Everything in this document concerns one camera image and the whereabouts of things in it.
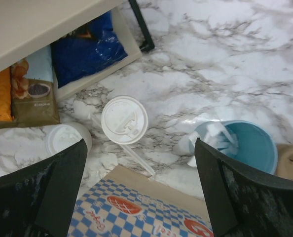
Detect blue chips bag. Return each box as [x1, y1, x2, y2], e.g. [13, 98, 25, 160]
[51, 11, 127, 88]

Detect checkered paper bag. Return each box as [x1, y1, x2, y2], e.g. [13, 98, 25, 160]
[67, 166, 214, 237]

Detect brown cookie package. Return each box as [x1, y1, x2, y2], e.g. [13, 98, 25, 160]
[0, 46, 60, 129]

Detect stacked brown cup carriers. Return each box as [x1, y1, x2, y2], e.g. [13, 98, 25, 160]
[276, 144, 293, 180]

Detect orange snack bag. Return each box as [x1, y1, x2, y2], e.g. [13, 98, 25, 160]
[0, 67, 13, 121]

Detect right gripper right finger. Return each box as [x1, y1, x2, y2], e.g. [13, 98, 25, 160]
[194, 139, 293, 237]

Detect white plastic cup lid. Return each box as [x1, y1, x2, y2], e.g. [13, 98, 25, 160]
[45, 122, 92, 156]

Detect white stirrer stick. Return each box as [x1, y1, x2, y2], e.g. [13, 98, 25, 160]
[87, 112, 156, 180]

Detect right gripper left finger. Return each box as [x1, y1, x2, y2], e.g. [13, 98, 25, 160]
[0, 140, 87, 237]

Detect black beige shelf rack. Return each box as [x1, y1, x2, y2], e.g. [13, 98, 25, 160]
[0, 0, 156, 99]

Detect white wrapped straws bundle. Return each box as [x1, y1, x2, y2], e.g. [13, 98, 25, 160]
[177, 121, 239, 167]

